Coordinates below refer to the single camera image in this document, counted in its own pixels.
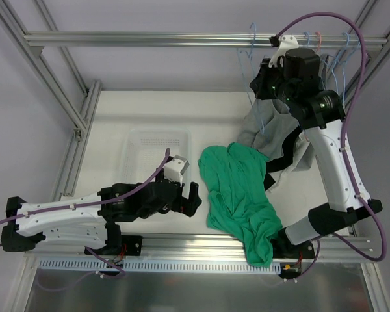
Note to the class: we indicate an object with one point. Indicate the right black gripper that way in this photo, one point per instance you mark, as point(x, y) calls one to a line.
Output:
point(260, 83)

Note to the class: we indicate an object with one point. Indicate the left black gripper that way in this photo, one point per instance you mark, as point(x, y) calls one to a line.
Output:
point(182, 197)

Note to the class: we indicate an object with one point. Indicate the light grey tank top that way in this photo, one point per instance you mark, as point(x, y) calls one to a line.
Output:
point(270, 129)

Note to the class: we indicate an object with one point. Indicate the green tank top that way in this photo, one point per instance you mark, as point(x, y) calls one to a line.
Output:
point(234, 176)

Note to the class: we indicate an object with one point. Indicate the blue wire hanger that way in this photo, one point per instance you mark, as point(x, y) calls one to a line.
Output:
point(308, 38)
point(253, 71)

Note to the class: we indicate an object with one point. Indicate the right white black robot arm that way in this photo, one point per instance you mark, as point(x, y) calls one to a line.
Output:
point(293, 78)

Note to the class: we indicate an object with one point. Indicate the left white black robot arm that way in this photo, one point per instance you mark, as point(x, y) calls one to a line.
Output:
point(93, 221)

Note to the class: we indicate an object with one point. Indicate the dark grey tank top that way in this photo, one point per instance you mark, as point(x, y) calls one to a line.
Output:
point(324, 65)

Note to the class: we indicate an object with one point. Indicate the white tank top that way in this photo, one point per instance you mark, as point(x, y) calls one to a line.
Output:
point(300, 162)

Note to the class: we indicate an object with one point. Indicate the black tank top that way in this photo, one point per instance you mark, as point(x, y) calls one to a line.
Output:
point(282, 162)

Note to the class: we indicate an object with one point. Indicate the blue hanger far right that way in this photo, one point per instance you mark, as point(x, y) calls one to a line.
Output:
point(345, 57)

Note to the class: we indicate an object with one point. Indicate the white plastic basket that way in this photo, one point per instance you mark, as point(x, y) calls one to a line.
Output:
point(144, 149)

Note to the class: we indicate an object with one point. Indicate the aluminium front rail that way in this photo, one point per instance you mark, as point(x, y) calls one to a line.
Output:
point(216, 247)

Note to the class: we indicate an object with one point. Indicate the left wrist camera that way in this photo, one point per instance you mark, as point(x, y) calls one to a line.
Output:
point(175, 168)

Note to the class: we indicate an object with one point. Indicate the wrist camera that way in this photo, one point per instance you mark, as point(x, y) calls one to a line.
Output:
point(175, 168)
point(283, 43)

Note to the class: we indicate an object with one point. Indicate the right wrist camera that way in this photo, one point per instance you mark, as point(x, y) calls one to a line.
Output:
point(283, 43)

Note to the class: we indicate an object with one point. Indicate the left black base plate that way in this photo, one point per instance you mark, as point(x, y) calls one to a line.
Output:
point(127, 245)

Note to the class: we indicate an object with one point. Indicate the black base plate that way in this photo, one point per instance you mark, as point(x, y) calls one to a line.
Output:
point(308, 250)
point(127, 245)

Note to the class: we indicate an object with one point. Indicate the pink wire hanger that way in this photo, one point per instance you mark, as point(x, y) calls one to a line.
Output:
point(319, 38)

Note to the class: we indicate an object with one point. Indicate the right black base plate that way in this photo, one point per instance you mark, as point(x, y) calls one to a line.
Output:
point(308, 250)

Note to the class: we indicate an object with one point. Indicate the left aluminium frame post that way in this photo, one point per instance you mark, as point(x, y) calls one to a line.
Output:
point(81, 117)

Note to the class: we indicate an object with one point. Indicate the white slotted cable duct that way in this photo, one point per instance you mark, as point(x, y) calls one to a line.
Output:
point(136, 265)

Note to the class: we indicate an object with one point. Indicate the aluminium hanging rail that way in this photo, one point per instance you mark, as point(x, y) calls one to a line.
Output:
point(173, 39)

